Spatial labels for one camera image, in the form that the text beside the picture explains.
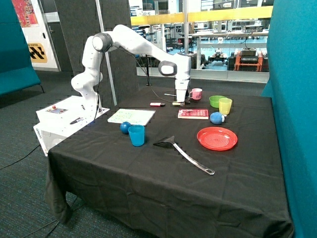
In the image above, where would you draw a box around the small blue ball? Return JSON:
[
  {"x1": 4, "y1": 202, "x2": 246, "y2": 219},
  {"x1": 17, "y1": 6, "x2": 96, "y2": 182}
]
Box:
[{"x1": 120, "y1": 121, "x2": 131, "y2": 134}]

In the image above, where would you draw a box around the yellow plastic cup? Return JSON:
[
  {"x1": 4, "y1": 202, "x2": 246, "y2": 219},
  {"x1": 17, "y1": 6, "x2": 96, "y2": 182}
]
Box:
[{"x1": 218, "y1": 98, "x2": 232, "y2": 115}]

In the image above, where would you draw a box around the black marker pen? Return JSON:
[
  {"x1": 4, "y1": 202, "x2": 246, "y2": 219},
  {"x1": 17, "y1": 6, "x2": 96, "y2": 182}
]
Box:
[{"x1": 70, "y1": 118, "x2": 83, "y2": 124}]

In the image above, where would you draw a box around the green plastic bowl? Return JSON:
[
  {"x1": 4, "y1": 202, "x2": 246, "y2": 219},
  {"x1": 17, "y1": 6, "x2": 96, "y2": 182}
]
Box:
[{"x1": 209, "y1": 95, "x2": 226, "y2": 108}]

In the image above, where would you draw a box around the black tablecloth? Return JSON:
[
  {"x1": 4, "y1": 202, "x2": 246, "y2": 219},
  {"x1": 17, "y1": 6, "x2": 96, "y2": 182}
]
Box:
[{"x1": 45, "y1": 95, "x2": 294, "y2": 238}]

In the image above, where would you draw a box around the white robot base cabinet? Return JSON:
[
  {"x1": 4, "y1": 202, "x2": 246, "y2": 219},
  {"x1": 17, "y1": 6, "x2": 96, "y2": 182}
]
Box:
[{"x1": 33, "y1": 96, "x2": 109, "y2": 156}]

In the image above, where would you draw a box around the black spatula with metal handle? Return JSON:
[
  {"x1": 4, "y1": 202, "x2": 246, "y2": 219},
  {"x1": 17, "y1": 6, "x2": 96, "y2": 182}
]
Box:
[{"x1": 153, "y1": 136, "x2": 215, "y2": 176}]

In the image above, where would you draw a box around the blue plastic cup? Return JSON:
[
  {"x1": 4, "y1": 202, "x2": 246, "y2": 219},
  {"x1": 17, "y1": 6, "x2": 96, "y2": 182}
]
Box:
[{"x1": 128, "y1": 125, "x2": 146, "y2": 147}]

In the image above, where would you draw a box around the red book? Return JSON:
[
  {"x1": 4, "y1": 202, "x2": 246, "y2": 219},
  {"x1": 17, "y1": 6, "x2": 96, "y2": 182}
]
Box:
[{"x1": 177, "y1": 109, "x2": 209, "y2": 119}]

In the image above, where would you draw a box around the teal sofa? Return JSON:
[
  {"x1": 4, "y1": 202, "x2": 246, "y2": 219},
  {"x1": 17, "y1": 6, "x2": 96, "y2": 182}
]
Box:
[{"x1": 0, "y1": 0, "x2": 41, "y2": 96}]

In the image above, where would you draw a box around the blue soft ball with tag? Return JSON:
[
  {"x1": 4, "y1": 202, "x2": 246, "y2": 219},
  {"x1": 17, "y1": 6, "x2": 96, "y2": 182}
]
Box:
[{"x1": 210, "y1": 112, "x2": 227, "y2": 125}]

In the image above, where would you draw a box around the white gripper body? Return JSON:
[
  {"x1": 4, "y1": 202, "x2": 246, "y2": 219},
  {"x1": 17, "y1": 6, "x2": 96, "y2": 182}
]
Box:
[{"x1": 175, "y1": 83, "x2": 189, "y2": 102}]

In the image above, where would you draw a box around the teal partition wall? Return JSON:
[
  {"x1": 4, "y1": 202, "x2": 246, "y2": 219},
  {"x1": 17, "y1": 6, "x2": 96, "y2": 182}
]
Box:
[{"x1": 262, "y1": 0, "x2": 317, "y2": 238}]

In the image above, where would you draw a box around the green composition notebook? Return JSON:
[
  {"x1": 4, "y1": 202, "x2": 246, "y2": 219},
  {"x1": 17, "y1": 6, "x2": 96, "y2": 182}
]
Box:
[{"x1": 107, "y1": 109, "x2": 155, "y2": 126}]

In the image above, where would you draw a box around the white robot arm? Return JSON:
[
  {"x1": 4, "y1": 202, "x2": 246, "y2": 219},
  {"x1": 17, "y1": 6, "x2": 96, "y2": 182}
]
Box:
[{"x1": 71, "y1": 25, "x2": 191, "y2": 117}]

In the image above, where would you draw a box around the pink mug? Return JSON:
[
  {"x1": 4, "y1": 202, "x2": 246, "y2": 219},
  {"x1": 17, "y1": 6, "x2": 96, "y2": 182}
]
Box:
[{"x1": 189, "y1": 88, "x2": 203, "y2": 100}]

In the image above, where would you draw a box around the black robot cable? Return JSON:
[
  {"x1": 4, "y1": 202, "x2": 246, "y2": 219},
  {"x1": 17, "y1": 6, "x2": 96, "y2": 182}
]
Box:
[{"x1": 93, "y1": 44, "x2": 177, "y2": 124}]

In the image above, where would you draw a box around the yellow highlighter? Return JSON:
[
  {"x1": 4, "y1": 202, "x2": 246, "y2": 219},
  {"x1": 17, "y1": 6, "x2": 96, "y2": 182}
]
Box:
[{"x1": 172, "y1": 102, "x2": 185, "y2": 106}]

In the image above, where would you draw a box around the red plastic plate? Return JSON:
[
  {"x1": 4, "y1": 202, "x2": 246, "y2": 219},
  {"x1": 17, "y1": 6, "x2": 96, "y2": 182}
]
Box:
[{"x1": 197, "y1": 127, "x2": 238, "y2": 151}]

